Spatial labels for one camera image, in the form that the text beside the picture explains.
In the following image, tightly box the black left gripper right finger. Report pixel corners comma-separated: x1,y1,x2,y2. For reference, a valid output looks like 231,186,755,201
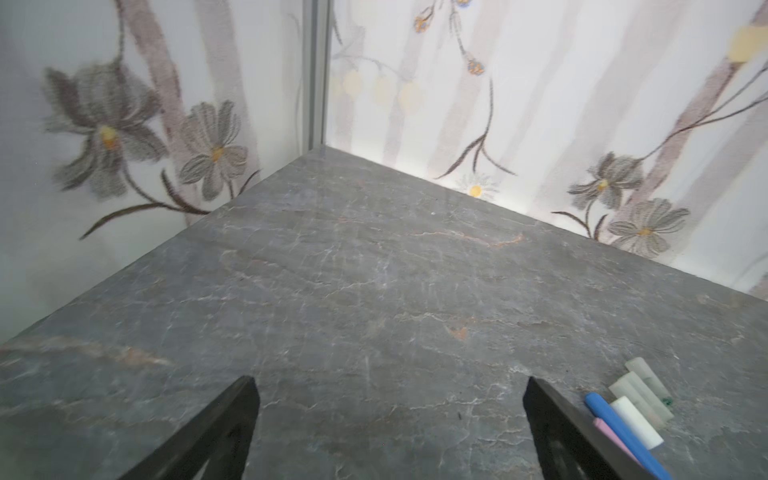
523,376,654,480

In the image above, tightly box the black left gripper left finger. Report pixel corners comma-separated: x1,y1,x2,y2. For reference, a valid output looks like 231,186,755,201
122,376,260,480

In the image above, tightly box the purple pen cap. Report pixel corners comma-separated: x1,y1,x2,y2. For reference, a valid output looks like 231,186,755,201
593,418,638,463

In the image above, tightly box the blue pen cap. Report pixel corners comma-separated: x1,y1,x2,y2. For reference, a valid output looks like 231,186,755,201
585,392,672,480

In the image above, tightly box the white marker cap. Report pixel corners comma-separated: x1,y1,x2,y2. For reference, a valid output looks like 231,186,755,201
610,396,664,450

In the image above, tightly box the translucent yellow highlighter cap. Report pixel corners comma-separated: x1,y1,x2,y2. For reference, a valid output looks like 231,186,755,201
609,380,666,430

